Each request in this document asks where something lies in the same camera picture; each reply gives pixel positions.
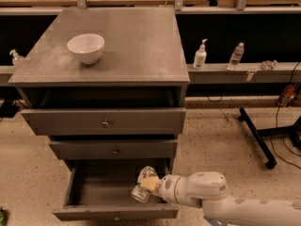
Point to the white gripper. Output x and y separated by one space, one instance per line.
168 185

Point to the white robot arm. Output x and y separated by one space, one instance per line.
209 191

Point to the grey middle drawer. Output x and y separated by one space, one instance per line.
114 149

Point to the grey open bottom drawer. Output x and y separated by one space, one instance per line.
102 189

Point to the grey top drawer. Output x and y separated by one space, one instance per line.
75 122

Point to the grey wooden drawer cabinet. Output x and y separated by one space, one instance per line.
142 65

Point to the white lotion pump bottle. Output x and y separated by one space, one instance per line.
200 56

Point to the white ceramic bowl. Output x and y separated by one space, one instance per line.
87 48

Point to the black stand base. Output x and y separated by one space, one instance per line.
293 131

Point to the clear plastic water bottle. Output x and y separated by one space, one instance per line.
236 56

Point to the orange power tool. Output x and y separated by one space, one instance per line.
289 96

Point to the crumpled clear plastic wrap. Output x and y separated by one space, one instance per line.
269 65

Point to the grey metal shelf rail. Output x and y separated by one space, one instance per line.
217 73

